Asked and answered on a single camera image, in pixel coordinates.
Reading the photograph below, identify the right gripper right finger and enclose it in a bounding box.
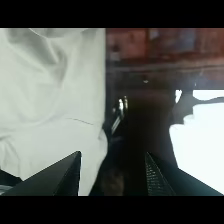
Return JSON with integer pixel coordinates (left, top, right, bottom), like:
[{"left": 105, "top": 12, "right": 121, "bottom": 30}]
[{"left": 144, "top": 151, "right": 224, "bottom": 197}]

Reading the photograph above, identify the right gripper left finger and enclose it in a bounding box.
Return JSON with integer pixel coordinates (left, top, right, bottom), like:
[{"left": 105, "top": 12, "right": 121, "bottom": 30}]
[{"left": 2, "top": 150, "right": 82, "bottom": 197}]

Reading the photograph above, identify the white shirt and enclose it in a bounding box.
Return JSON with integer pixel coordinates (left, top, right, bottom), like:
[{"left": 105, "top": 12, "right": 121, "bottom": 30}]
[{"left": 0, "top": 27, "right": 109, "bottom": 197}]

